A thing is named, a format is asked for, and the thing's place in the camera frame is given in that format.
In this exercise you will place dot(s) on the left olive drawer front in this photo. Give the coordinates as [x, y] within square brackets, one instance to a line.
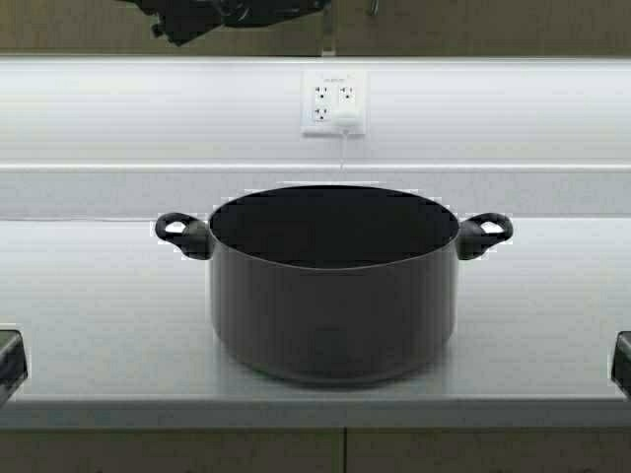
[173, 451]

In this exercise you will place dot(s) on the dark grey cooking pot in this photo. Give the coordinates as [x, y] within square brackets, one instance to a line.
[333, 284]

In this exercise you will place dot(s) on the cabinet door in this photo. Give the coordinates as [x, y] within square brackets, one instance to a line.
[483, 28]
[119, 28]

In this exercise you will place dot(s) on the white plug adapter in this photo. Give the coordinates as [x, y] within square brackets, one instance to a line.
[345, 120]

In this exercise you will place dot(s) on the olive drawer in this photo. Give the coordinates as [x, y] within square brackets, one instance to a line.
[173, 451]
[488, 450]

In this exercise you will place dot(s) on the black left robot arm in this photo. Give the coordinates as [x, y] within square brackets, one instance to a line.
[183, 21]

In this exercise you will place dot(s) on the right olive drawer front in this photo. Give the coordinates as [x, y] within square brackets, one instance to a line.
[488, 450]

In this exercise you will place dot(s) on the white wall outlet plate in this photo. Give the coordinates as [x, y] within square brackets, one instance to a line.
[325, 92]

